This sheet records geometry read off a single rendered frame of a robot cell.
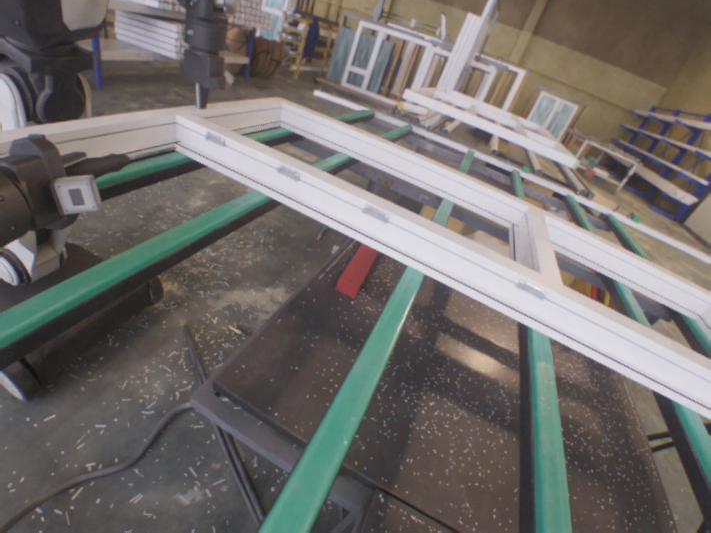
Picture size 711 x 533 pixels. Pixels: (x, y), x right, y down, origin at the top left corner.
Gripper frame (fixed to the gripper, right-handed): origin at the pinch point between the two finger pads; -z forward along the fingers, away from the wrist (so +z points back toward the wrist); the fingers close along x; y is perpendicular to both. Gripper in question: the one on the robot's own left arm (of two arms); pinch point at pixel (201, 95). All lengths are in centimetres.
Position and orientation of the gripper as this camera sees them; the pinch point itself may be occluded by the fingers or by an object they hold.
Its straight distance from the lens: 90.5
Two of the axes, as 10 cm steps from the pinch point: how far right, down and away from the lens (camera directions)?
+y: 4.1, -4.3, 8.0
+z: 2.7, -7.8, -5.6
